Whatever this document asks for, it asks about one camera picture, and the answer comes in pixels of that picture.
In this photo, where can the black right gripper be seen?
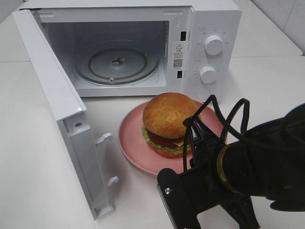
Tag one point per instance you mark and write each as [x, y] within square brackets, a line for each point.
[204, 186]

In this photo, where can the toy hamburger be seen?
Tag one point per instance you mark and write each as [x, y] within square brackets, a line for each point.
[163, 127]

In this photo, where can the white microwave door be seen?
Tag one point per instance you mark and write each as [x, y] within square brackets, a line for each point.
[69, 112]

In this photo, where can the white microwave oven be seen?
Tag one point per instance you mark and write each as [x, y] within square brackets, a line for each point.
[176, 29]

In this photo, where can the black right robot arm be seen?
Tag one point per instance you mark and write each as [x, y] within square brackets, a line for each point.
[228, 169]

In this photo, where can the white lower microwave knob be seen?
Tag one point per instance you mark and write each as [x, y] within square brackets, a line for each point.
[208, 74]

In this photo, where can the white microwave knob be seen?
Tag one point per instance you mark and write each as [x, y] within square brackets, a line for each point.
[213, 44]
[208, 74]

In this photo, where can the glass microwave turntable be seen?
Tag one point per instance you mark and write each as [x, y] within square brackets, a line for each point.
[117, 62]

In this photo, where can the white upper microwave knob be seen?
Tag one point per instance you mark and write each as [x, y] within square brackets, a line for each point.
[213, 44]

